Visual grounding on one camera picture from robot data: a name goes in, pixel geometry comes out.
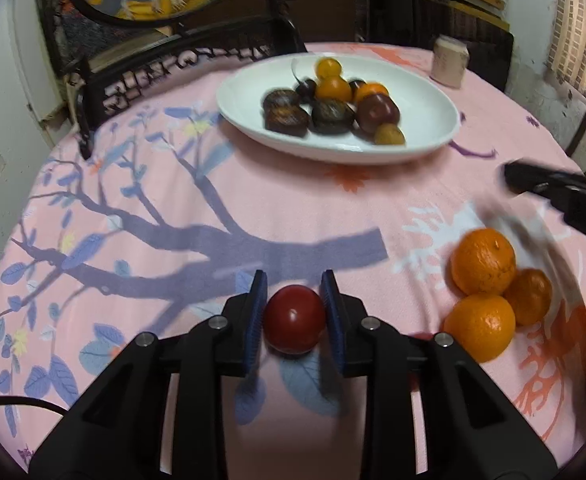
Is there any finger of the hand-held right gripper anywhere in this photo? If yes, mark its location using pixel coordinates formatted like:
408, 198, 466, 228
504, 160, 586, 196

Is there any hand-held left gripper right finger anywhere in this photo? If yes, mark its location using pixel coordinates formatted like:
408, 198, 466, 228
321, 270, 558, 480

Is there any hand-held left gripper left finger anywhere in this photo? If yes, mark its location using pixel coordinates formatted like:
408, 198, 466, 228
28, 270, 267, 480

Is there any red tomato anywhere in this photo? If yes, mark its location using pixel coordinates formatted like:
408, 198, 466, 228
264, 285, 327, 356

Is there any large orange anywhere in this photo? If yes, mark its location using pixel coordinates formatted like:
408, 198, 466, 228
443, 294, 516, 363
450, 228, 517, 296

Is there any small orange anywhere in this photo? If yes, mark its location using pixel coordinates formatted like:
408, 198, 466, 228
503, 268, 554, 327
316, 76, 354, 102

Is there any white oval plate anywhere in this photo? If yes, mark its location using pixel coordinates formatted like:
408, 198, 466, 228
216, 52, 461, 165

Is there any small green plum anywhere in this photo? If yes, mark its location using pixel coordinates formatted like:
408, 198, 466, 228
374, 124, 406, 147

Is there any dark red plum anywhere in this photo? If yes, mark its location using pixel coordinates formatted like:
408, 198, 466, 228
355, 93, 401, 134

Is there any yellow plum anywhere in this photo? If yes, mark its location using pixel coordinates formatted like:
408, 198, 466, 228
354, 82, 390, 106
316, 57, 344, 80

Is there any long dark purple plum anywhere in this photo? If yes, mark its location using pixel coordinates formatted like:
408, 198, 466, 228
311, 99, 356, 135

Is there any dark cherry with stem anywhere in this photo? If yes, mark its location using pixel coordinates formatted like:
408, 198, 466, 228
292, 57, 318, 103

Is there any pale beverage can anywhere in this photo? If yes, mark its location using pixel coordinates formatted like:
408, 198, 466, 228
430, 35, 470, 89

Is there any black panel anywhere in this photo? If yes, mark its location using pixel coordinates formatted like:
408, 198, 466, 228
365, 0, 515, 93

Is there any dark carved wooden chair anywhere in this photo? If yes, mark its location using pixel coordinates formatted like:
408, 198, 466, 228
75, 10, 308, 158

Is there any black cable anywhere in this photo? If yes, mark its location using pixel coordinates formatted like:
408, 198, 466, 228
0, 396, 68, 415

